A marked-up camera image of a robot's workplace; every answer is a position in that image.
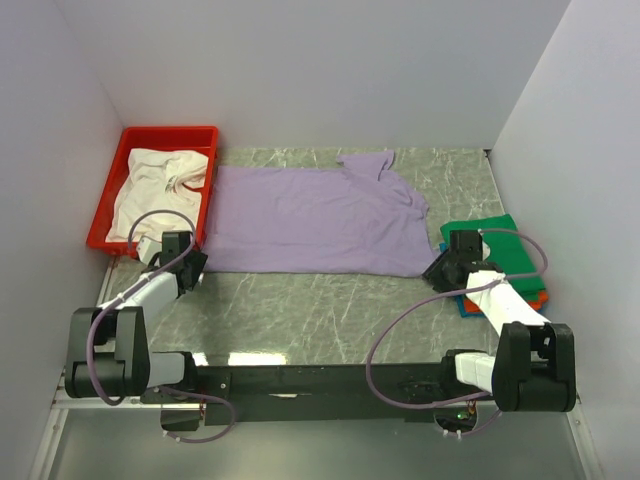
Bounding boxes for black base beam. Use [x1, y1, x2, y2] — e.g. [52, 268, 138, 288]
[139, 363, 496, 431]

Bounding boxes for lavender t shirt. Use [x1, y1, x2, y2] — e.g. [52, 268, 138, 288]
[203, 150, 436, 278]

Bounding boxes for green t shirt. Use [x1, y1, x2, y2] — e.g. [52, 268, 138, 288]
[440, 214, 545, 301]

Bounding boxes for aluminium frame rail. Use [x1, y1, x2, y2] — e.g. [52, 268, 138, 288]
[29, 272, 178, 479]

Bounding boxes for red plastic bin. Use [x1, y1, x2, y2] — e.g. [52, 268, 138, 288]
[86, 126, 218, 255]

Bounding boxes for white crumpled t shirt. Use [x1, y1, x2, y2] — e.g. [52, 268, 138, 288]
[106, 148, 207, 242]

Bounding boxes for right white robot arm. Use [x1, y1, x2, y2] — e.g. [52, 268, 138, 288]
[423, 230, 577, 412]

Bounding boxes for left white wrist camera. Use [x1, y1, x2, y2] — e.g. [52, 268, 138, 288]
[136, 236, 162, 265]

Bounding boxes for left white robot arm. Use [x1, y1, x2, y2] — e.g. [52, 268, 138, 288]
[64, 231, 207, 404]

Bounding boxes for orange t shirt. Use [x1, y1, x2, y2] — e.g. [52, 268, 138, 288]
[456, 290, 549, 317]

